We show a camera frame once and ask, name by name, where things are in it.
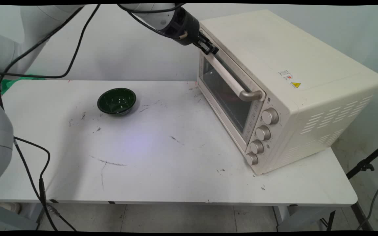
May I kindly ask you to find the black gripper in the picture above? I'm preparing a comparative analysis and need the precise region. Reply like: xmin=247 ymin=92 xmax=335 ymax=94
xmin=167 ymin=7 xmax=219 ymax=55

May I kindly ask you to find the glass oven door with handle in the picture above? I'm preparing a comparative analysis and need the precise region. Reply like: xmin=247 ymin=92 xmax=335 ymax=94
xmin=197 ymin=31 xmax=267 ymax=153

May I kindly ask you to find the large silver oven knob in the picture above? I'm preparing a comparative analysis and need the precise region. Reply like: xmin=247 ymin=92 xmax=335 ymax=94
xmin=262 ymin=108 xmax=280 ymax=126

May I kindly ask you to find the cream toaster oven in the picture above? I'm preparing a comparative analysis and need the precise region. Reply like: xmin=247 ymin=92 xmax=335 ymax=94
xmin=196 ymin=9 xmax=378 ymax=176

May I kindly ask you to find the dark green bowl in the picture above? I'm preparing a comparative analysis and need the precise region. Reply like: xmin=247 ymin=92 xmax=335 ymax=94
xmin=97 ymin=88 xmax=137 ymax=115

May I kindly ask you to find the black tripod stand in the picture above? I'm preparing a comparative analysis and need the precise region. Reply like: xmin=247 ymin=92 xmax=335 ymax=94
xmin=320 ymin=140 xmax=378 ymax=231

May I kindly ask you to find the green plastic sheet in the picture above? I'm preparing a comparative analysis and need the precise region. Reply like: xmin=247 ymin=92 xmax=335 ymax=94
xmin=0 ymin=75 xmax=46 ymax=96

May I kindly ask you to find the black table leg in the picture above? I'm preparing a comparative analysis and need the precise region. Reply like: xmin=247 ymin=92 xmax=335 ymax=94
xmin=350 ymin=202 xmax=374 ymax=231

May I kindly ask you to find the gray table leg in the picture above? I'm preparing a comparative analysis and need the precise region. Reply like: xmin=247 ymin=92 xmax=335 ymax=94
xmin=0 ymin=202 xmax=49 ymax=231

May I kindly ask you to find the black camera cable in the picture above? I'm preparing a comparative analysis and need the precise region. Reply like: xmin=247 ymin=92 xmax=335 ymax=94
xmin=0 ymin=4 xmax=101 ymax=84

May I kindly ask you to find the white table support frame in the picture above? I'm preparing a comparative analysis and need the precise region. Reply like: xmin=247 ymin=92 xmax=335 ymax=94
xmin=273 ymin=205 xmax=338 ymax=232

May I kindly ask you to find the gray hanging cable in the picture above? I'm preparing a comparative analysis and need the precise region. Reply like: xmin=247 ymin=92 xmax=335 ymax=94
xmin=356 ymin=149 xmax=378 ymax=230

